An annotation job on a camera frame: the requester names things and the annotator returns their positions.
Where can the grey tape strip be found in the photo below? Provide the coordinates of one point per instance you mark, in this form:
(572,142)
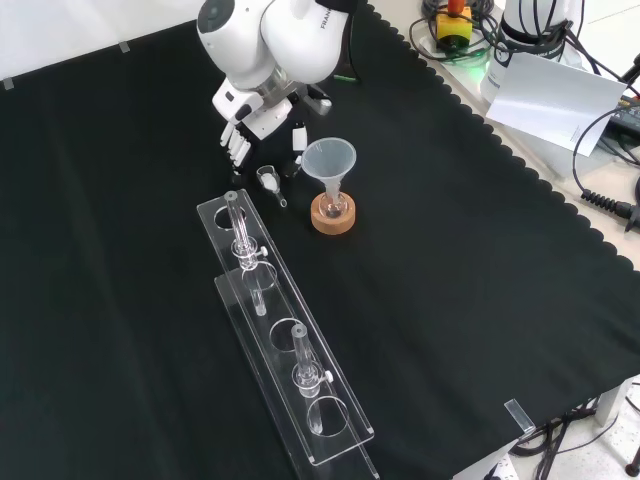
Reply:
(7,84)
(124,47)

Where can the clear plastic funnel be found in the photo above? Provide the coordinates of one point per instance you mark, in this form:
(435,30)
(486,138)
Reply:
(327,160)

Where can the black electronic device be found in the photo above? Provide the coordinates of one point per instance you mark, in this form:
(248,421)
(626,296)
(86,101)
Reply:
(627,125)

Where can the clear acrylic funnel stand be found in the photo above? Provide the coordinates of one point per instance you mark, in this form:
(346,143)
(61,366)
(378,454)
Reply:
(285,305)

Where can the glass weighing funnel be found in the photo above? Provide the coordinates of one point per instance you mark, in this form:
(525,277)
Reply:
(270,182)

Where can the yellow stop button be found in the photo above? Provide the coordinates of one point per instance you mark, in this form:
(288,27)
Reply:
(452,27)

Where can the clear tape strip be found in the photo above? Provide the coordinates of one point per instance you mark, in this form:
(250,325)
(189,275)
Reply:
(520,416)

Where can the pale board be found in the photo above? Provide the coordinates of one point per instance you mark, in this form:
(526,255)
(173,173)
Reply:
(545,100)

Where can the black bench cloth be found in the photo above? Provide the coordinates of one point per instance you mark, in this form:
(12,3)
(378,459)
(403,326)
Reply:
(450,250)

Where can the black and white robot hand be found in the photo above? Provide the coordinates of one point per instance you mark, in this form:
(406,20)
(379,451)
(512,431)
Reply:
(265,117)

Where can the small round-bottom glass flask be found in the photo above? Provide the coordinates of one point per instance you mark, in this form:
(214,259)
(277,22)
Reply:
(334,207)

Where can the white power strip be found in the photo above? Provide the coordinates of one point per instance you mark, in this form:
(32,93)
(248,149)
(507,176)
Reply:
(495,467)

